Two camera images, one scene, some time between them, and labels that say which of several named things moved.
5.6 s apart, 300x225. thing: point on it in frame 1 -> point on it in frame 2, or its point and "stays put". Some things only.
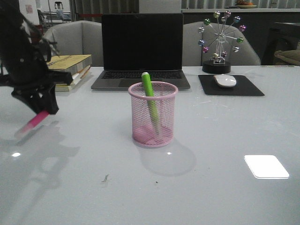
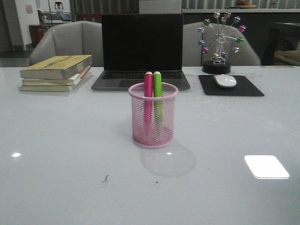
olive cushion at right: (293, 56) stays put
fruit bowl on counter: (243, 4) stays put
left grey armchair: (80, 37) stays put
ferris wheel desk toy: (220, 35) stays put
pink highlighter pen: (38, 118) -> (148, 106)
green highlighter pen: (149, 90) -> (158, 124)
